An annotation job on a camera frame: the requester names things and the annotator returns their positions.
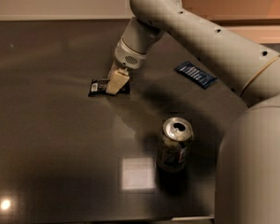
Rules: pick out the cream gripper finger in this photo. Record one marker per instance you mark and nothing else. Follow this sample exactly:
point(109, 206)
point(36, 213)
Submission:
point(117, 79)
point(114, 67)

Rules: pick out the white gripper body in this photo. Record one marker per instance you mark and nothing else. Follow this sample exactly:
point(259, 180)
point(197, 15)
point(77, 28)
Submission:
point(130, 57)

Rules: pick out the blue snack bar wrapper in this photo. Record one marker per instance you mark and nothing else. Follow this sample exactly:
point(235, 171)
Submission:
point(196, 74)

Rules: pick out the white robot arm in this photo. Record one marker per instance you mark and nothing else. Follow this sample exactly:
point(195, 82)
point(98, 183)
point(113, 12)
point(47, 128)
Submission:
point(248, 161)

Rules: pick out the silver 7up can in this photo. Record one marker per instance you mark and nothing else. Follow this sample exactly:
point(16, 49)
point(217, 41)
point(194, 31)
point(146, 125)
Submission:
point(175, 142)

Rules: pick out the black rxbar chocolate wrapper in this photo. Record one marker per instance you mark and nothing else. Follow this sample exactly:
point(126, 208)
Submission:
point(99, 87)

